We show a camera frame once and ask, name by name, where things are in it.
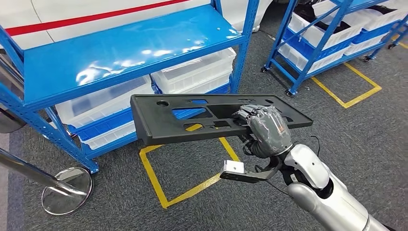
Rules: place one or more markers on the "red barrier belt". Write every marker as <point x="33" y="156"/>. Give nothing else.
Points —
<point x="95" y="16"/>

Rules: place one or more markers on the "blue metal shelf rack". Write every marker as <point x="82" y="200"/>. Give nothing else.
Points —
<point x="127" y="54"/>

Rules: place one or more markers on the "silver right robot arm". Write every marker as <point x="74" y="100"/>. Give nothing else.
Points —
<point x="334" y="204"/>

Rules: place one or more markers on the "chrome barrier stanchion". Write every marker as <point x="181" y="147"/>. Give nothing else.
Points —
<point x="67" y="197"/>

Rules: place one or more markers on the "white car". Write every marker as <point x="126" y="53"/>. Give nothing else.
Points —
<point x="63" y="32"/>

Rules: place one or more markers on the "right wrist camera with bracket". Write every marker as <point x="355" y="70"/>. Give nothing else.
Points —
<point x="234" y="165"/>

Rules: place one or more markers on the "blue wheeled bin rack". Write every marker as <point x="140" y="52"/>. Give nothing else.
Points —
<point x="318" y="47"/>

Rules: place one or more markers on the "white plastic storage bin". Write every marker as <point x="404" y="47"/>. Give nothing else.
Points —
<point x="379" y="20"/>
<point x="363" y="47"/>
<point x="331" y="58"/>
<point x="341" y="35"/>
<point x="108" y="135"/>
<point x="207" y="86"/>

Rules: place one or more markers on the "black plastic plate frame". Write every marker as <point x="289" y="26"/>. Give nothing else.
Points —
<point x="153" y="118"/>

